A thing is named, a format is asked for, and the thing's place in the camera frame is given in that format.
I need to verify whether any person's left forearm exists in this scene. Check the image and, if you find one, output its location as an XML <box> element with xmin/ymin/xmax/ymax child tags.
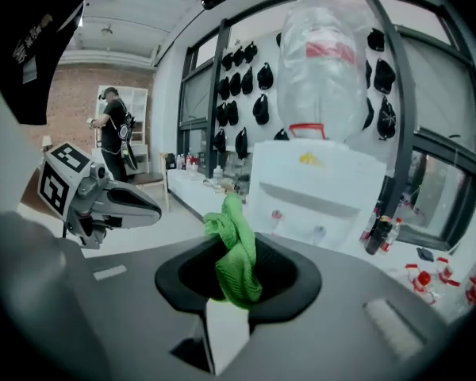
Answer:
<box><xmin>0</xmin><ymin>69</ymin><xmax>47</xmax><ymax>217</ymax></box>

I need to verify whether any row of small bottles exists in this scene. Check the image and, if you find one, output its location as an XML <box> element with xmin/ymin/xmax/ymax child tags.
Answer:
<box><xmin>175</xmin><ymin>152</ymin><xmax>202</xmax><ymax>172</ymax></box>

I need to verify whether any person's black printed shirt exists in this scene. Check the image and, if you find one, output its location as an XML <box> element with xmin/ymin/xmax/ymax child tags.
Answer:
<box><xmin>0</xmin><ymin>0</ymin><xmax>104</xmax><ymax>127</ymax></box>

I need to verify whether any wooden chair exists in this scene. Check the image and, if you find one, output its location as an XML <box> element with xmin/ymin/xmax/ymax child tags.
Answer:
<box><xmin>136</xmin><ymin>152</ymin><xmax>171</xmax><ymax>213</ymax></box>

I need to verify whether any clear bottle red label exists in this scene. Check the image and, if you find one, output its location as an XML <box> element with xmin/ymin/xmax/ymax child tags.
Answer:
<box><xmin>382</xmin><ymin>217</ymin><xmax>403</xmax><ymax>253</ymax></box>

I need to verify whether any white water dispenser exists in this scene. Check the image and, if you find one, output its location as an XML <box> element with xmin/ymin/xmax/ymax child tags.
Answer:
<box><xmin>245</xmin><ymin>138</ymin><xmax>388</xmax><ymax>252</ymax></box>

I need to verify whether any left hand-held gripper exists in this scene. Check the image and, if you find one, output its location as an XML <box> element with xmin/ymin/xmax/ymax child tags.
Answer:
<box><xmin>36</xmin><ymin>142</ymin><xmax>163</xmax><ymax>250</ymax></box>

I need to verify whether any pile of red-capped bottles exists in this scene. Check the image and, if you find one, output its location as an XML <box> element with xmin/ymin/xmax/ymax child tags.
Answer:
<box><xmin>403</xmin><ymin>255</ymin><xmax>476</xmax><ymax>306</ymax></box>

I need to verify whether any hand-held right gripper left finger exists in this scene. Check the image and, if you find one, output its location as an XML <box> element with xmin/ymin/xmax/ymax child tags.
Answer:
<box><xmin>0</xmin><ymin>210</ymin><xmax>224</xmax><ymax>381</ymax></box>

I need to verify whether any group of black caps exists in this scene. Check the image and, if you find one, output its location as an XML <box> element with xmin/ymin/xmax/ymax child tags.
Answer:
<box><xmin>213</xmin><ymin>27</ymin><xmax>397</xmax><ymax>161</ymax></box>

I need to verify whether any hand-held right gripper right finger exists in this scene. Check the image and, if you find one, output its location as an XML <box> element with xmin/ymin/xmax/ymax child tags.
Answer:
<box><xmin>221</xmin><ymin>231</ymin><xmax>450</xmax><ymax>381</ymax></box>

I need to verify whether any green cloth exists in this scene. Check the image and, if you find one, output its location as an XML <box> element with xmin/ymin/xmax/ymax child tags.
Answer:
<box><xmin>202</xmin><ymin>192</ymin><xmax>263</xmax><ymax>306</ymax></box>

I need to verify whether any black window frame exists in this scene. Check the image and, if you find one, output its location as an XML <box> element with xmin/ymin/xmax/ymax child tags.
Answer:
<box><xmin>177</xmin><ymin>17</ymin><xmax>232</xmax><ymax>162</ymax></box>
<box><xmin>359</xmin><ymin>0</ymin><xmax>476</xmax><ymax>252</ymax></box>

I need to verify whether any dark cola bottle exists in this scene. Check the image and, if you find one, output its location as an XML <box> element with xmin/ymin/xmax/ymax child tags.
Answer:
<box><xmin>364</xmin><ymin>214</ymin><xmax>393</xmax><ymax>256</ymax></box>

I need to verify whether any clear plastic-wrapped water jug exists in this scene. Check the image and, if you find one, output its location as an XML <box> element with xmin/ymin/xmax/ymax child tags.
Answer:
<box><xmin>276</xmin><ymin>0</ymin><xmax>373</xmax><ymax>143</ymax></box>

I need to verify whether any white counter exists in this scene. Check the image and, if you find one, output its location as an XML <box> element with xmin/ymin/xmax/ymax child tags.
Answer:
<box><xmin>167</xmin><ymin>167</ymin><xmax>250</xmax><ymax>229</ymax></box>

